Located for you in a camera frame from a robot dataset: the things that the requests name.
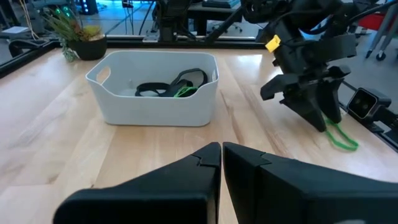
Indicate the black rubber band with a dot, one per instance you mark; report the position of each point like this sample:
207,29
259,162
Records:
155,84
189,70

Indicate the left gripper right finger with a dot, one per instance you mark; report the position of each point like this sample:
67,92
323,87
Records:
295,196

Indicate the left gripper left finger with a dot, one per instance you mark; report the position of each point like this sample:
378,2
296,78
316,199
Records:
171,193

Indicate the black background desk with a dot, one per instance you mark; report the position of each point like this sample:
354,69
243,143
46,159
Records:
214,9

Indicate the red background box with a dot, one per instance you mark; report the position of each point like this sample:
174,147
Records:
370,21

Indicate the black table-level camera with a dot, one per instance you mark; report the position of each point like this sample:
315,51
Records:
362,104

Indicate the white plastic bin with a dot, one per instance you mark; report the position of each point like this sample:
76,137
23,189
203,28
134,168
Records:
155,112

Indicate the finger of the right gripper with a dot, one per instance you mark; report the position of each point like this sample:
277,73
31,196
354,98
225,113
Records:
308,107
331,99

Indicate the succulent plant in black pot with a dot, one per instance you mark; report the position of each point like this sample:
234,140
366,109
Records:
90,49

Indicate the green rubber band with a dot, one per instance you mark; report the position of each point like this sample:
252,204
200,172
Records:
355,147
186,90

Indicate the white paper sheet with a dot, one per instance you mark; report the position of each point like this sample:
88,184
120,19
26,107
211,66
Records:
14,30

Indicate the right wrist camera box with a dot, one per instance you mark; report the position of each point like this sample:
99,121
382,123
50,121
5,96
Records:
335,46

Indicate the black table clamp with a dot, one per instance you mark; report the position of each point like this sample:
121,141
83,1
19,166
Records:
21,46

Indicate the grey chair base with castor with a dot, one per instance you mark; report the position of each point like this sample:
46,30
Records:
381,56

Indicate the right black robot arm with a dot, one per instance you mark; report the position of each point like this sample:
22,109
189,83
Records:
311,9

